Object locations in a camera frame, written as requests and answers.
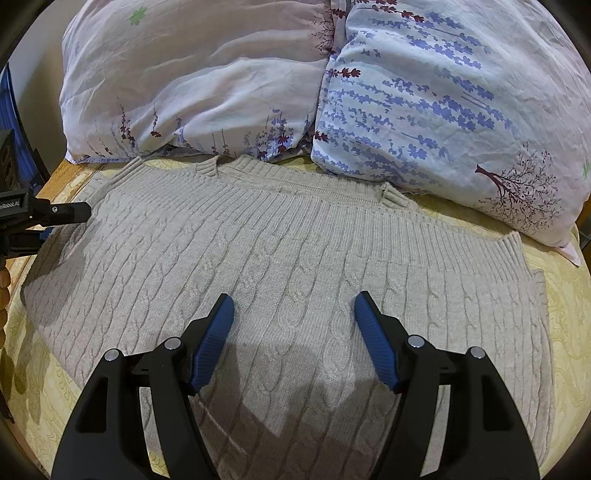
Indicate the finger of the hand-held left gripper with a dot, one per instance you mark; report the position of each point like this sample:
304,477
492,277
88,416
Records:
60,212
30,240

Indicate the yellow patterned bed sheet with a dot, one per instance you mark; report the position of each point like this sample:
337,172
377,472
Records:
570,323

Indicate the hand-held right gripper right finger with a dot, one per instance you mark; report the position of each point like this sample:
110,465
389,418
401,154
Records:
376,341

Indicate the pink floral pillow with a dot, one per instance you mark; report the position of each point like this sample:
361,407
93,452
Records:
194,69

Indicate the dark blue furniture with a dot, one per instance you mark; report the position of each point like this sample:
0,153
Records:
25,120

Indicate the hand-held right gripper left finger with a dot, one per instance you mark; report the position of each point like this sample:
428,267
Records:
212,341

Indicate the blue floral tree print pillow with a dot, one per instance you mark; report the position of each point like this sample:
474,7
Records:
438,92

